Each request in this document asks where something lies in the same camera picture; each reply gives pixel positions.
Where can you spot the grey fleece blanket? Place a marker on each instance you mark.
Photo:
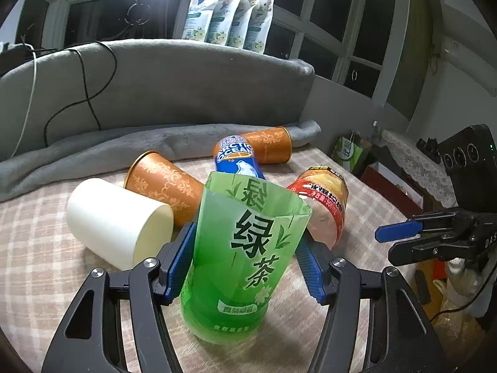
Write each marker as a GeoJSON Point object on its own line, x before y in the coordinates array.
{"type": "Point", "coordinates": [155, 93]}

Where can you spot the white lace cloth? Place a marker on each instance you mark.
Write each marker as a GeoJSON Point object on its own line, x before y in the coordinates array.
{"type": "Point", "coordinates": [415, 167]}

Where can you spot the blue cut-can cup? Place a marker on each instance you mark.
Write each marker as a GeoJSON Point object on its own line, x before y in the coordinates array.
{"type": "Point", "coordinates": [237, 159]}

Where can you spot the white refill pouch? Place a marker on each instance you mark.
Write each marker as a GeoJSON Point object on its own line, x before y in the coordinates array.
{"type": "Point", "coordinates": [197, 15]}
{"type": "Point", "coordinates": [223, 19]}
{"type": "Point", "coordinates": [258, 31]}
{"type": "Point", "coordinates": [241, 27]}

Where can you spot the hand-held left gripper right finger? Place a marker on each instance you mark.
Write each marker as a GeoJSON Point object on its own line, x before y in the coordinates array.
{"type": "Point", "coordinates": [310, 268]}

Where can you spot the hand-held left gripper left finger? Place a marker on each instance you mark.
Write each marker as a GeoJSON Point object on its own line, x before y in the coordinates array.
{"type": "Point", "coordinates": [179, 261]}

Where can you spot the green paper bag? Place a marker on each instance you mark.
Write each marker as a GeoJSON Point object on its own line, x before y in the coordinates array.
{"type": "Point", "coordinates": [349, 153]}

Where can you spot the red label cut-bottle cup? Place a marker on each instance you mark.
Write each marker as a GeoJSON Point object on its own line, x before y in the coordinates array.
{"type": "Point", "coordinates": [326, 206]}

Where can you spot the white cup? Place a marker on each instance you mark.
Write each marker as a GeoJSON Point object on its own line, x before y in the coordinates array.
{"type": "Point", "coordinates": [112, 221]}

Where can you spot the orange patterned cup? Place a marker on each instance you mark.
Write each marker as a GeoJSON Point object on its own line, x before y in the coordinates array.
{"type": "Point", "coordinates": [268, 143]}
{"type": "Point", "coordinates": [167, 182]}

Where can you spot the black power adapter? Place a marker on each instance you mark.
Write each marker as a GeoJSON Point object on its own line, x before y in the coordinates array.
{"type": "Point", "coordinates": [15, 58]}

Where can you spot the green cut-bottle cup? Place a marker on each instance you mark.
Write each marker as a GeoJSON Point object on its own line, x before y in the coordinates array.
{"type": "Point", "coordinates": [244, 264]}

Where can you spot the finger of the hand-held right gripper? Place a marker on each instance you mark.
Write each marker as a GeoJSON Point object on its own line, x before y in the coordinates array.
{"type": "Point", "coordinates": [415, 250]}
{"type": "Point", "coordinates": [396, 232]}

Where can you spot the red box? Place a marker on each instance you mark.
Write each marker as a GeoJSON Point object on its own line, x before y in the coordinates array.
{"type": "Point", "coordinates": [392, 188]}

